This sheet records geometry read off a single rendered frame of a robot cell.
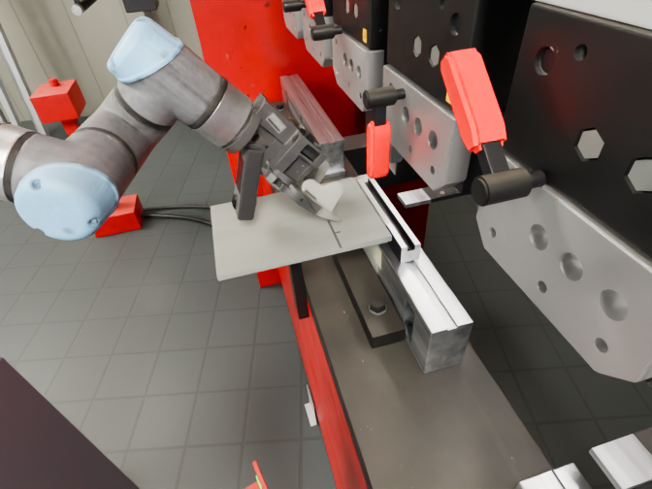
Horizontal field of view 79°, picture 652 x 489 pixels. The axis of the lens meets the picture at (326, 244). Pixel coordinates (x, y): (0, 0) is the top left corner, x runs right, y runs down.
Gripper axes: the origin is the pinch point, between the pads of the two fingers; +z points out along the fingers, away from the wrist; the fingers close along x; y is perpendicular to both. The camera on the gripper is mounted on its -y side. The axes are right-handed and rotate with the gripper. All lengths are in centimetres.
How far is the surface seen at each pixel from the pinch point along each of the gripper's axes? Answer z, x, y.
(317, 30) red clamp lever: -18.4, 3.8, 17.7
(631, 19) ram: -23, -37, 25
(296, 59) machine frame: 10, 84, 11
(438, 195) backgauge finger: 12.0, -3.3, 14.0
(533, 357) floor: 129, 11, -3
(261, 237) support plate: -7.0, -2.8, -9.1
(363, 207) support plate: 4.3, -1.2, 4.2
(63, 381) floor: 13, 62, -139
